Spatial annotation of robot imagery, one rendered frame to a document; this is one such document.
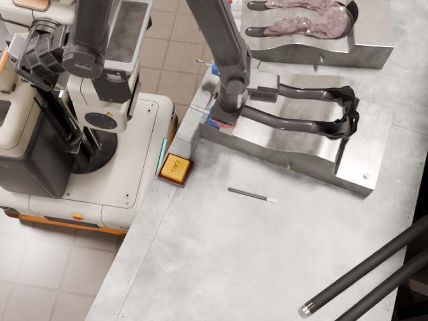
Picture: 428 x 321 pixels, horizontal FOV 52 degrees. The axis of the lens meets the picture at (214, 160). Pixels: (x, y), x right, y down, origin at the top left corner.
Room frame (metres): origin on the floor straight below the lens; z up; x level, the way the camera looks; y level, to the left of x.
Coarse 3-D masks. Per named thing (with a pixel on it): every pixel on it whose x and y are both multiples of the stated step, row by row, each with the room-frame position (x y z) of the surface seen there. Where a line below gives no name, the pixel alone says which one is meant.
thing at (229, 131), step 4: (192, 104) 0.60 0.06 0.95; (192, 108) 0.60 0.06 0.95; (196, 108) 0.59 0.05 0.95; (200, 108) 0.59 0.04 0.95; (204, 112) 0.59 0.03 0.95; (208, 112) 0.58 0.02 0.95; (208, 116) 0.57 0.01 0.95; (208, 120) 0.56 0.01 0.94; (212, 124) 0.56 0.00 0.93; (216, 124) 0.56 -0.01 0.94; (220, 128) 0.55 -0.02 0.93; (228, 128) 0.54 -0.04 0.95; (224, 132) 0.54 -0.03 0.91; (228, 132) 0.54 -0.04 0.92; (232, 132) 0.54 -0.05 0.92
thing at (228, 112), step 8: (216, 104) 0.55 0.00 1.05; (224, 104) 0.53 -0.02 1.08; (232, 104) 0.52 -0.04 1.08; (240, 104) 0.54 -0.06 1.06; (216, 112) 0.53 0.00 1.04; (224, 112) 0.53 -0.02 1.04; (232, 112) 0.53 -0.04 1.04; (240, 112) 0.53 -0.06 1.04; (224, 120) 0.51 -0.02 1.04; (232, 120) 0.51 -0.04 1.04
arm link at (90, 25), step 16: (80, 0) 0.52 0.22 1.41; (96, 0) 0.52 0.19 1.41; (112, 0) 0.53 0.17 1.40; (80, 16) 0.52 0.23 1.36; (96, 16) 0.52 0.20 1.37; (80, 32) 0.53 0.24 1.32; (96, 32) 0.52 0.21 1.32; (80, 48) 0.51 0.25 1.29; (96, 48) 0.52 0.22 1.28; (64, 64) 0.51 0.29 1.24; (80, 64) 0.51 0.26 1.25; (96, 64) 0.51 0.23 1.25
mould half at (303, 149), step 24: (288, 72) 0.76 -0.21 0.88; (240, 120) 0.59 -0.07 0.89; (360, 120) 0.61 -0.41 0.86; (384, 120) 0.61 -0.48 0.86; (240, 144) 0.54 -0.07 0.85; (264, 144) 0.52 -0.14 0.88; (288, 144) 0.52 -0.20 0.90; (312, 144) 0.50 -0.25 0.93; (336, 144) 0.50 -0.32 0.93; (360, 144) 0.54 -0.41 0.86; (384, 144) 0.54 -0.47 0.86; (312, 168) 0.47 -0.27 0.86; (336, 168) 0.46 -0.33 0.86; (360, 168) 0.47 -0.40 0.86; (360, 192) 0.41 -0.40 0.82
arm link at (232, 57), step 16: (192, 0) 0.50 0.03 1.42; (208, 0) 0.50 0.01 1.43; (224, 0) 0.52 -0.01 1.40; (208, 16) 0.50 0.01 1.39; (224, 16) 0.51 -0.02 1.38; (208, 32) 0.51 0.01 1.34; (224, 32) 0.51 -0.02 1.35; (224, 48) 0.51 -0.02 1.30; (240, 48) 0.52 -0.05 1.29; (224, 64) 0.51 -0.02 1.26; (240, 64) 0.50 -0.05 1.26; (224, 80) 0.51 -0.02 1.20
